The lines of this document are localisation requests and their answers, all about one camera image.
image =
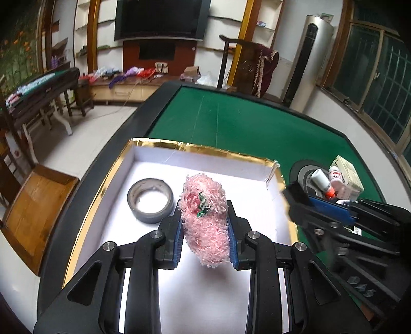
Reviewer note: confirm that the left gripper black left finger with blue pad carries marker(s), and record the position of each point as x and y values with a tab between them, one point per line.
90	302

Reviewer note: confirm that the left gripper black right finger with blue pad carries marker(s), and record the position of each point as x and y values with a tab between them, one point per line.
291	290

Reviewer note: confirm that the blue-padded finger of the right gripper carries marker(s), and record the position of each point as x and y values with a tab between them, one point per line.
335	211

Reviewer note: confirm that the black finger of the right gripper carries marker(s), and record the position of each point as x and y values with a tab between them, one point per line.
301	209

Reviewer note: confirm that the pink fluffy scrunchie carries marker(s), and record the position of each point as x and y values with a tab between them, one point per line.
204	212

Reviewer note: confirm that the grey tape roll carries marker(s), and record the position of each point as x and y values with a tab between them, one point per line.
150	200

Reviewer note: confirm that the beige cardboard box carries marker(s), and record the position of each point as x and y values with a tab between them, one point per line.
352	186

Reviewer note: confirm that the round silver table console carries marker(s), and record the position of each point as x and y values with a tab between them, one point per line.
301	171

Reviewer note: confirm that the white bottle orange cap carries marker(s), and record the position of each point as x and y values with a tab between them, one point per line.
323	183

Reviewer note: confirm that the small white red-label bottle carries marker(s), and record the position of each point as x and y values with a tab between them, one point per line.
336	178

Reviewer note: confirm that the white tray gold rim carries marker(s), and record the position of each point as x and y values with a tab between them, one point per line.
193	298

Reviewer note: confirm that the dark wooden chair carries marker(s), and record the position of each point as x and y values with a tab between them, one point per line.
255	67

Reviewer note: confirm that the window with metal grille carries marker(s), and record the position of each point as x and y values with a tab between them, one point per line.
369	72

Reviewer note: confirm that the wooden tv cabinet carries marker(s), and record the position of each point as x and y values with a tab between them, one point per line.
167	58

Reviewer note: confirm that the black flat television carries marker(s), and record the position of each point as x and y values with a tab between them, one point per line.
145	19

